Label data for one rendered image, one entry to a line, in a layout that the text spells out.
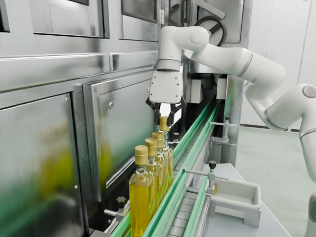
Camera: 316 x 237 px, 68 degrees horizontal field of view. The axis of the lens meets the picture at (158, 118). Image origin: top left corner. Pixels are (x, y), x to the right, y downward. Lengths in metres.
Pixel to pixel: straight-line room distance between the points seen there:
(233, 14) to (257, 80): 0.93
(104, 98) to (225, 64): 0.40
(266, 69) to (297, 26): 3.68
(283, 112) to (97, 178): 0.57
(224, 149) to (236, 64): 1.10
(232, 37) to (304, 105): 0.99
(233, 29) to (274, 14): 2.79
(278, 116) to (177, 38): 0.38
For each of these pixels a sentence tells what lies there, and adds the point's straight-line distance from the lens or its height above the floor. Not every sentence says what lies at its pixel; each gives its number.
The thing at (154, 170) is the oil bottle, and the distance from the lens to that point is 0.67.
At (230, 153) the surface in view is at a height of 0.68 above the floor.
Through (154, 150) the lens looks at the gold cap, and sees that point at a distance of 0.66.
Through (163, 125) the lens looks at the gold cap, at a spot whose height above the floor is 1.17.
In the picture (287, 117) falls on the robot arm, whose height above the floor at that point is 1.21.
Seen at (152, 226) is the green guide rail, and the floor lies 0.96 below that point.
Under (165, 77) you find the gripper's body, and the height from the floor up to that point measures 1.32.
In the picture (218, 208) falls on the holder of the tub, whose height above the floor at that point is 0.80.
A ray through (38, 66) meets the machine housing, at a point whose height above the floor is 1.37.
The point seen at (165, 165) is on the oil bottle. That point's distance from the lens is 0.73.
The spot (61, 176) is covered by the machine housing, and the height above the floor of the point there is 1.11.
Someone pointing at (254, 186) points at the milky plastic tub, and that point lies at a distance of 1.14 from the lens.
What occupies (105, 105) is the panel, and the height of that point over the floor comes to 1.25.
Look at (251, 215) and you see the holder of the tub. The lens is 1.03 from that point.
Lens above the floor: 1.41
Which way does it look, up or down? 17 degrees down
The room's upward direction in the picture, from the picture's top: straight up
